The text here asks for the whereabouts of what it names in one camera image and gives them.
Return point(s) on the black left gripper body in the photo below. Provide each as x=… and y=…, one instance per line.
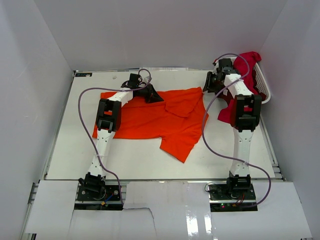
x=144, y=91

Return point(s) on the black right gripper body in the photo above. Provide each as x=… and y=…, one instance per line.
x=212, y=83

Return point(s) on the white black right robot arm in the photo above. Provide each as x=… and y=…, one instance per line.
x=244, y=118

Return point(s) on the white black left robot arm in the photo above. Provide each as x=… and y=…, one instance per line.
x=108, y=121

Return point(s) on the maroon t shirt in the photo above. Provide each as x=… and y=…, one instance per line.
x=256, y=81

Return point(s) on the pink magenta t shirt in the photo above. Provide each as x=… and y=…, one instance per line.
x=242, y=103

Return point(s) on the white perforated laundry basket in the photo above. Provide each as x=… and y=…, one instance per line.
x=251, y=57

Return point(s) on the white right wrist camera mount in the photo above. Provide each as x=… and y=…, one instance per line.
x=216, y=65

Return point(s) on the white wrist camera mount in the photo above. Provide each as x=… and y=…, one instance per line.
x=216, y=65
x=147, y=79

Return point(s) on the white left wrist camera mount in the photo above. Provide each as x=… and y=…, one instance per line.
x=147, y=79

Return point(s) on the printed paper sheet at wall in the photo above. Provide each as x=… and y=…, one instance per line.
x=165, y=69

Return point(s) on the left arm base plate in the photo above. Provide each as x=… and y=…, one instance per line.
x=107, y=200

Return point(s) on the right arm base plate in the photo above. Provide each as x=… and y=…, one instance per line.
x=221, y=201

